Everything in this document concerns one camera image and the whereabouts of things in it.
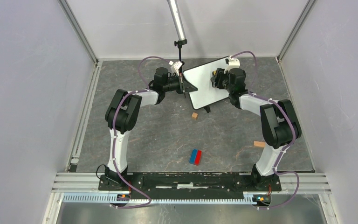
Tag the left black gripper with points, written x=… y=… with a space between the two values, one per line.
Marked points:
x=184 y=86

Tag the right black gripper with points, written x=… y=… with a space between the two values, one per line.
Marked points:
x=219 y=74

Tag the black framed whiteboard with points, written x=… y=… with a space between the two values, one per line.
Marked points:
x=200 y=77

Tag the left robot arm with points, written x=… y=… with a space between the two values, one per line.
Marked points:
x=122 y=115

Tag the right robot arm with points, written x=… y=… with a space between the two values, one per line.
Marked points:
x=279 y=122

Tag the small wooden cube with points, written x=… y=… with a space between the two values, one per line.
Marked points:
x=194 y=115

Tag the black tripod stand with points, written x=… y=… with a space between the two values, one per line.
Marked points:
x=179 y=44

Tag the blue and red block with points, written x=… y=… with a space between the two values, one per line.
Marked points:
x=195 y=157

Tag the flat wooden block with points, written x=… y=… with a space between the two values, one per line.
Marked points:
x=259 y=144

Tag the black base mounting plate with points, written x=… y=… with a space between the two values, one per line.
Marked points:
x=191 y=185

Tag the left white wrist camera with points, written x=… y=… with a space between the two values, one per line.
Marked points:
x=175 y=67

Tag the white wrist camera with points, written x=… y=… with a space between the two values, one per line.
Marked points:
x=231 y=63
x=175 y=67

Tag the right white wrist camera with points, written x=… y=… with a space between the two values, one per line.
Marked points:
x=231 y=63

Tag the aluminium frame rail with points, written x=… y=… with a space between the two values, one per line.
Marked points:
x=83 y=188

